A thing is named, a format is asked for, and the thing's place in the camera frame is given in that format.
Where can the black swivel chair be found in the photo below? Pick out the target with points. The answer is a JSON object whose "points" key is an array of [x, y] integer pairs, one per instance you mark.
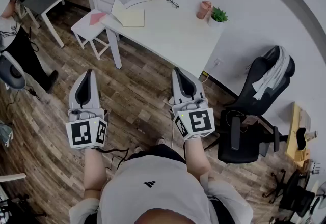
{"points": [[295, 195]]}

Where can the pink booklet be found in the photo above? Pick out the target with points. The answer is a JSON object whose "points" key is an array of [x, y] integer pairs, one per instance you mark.
{"points": [[96, 18]]}

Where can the person's right forearm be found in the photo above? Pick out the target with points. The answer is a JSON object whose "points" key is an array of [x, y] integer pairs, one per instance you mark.
{"points": [[197, 159]]}

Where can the grey rounded appliance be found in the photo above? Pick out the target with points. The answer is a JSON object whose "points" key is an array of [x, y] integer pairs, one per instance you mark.
{"points": [[10, 72]]}

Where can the standing fan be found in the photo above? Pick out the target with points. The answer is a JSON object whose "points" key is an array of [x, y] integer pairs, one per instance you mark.
{"points": [[321, 192]]}

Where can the person's black shorts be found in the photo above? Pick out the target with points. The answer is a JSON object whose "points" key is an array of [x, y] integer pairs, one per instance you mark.
{"points": [[163, 150]]}

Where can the person's shoe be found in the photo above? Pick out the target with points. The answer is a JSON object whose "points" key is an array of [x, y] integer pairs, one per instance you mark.
{"points": [[160, 141], [138, 149], [6, 136]]}

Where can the black eyeglasses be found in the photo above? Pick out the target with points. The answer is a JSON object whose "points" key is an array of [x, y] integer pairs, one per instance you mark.
{"points": [[172, 3]]}

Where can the black office chair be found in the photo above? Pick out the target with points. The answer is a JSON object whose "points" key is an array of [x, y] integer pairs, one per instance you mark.
{"points": [[239, 146]]}

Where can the person's left shoe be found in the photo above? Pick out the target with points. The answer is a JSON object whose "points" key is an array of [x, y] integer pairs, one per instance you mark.
{"points": [[138, 149]]}

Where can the grey desk with white legs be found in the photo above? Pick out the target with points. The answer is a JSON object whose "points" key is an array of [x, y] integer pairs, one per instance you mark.
{"points": [[51, 0]]}

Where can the black desk item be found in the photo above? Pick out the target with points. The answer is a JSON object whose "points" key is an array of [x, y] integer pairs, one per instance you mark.
{"points": [[301, 139]]}

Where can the person's right shoe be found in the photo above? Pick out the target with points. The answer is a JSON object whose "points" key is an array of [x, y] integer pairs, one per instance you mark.
{"points": [[160, 141]]}

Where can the pink cup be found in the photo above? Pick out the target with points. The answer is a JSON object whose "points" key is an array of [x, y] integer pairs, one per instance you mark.
{"points": [[203, 10]]}

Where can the grey-white cloth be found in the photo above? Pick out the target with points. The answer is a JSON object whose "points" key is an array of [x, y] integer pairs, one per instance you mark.
{"points": [[276, 72]]}

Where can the person's head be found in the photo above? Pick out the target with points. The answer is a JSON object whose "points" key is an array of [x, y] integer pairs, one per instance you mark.
{"points": [[163, 218]]}

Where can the white table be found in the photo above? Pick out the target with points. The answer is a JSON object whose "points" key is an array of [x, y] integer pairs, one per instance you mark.
{"points": [[173, 34]]}

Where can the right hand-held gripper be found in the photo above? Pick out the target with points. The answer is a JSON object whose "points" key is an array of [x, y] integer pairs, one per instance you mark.
{"points": [[201, 122]]}

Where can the cream-paged notebook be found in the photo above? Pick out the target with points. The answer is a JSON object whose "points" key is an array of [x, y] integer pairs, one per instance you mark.
{"points": [[132, 18]]}

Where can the white wall socket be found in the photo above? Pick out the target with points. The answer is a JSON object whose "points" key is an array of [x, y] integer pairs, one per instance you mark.
{"points": [[217, 62]]}

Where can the light wooden desk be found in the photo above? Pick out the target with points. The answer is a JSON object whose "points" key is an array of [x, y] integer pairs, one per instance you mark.
{"points": [[293, 128]]}

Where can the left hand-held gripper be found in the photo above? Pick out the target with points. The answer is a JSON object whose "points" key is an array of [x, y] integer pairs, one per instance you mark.
{"points": [[81, 134]]}

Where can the person's left forearm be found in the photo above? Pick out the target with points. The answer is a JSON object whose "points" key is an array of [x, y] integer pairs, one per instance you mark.
{"points": [[94, 169]]}

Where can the white wooden chair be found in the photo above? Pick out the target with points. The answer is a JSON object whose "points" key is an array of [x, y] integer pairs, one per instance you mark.
{"points": [[85, 30]]}

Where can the green plant in white pot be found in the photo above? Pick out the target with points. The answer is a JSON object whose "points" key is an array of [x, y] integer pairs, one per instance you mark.
{"points": [[218, 15]]}

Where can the person's white t-shirt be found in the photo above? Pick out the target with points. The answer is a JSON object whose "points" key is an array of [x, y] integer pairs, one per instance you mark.
{"points": [[163, 187]]}

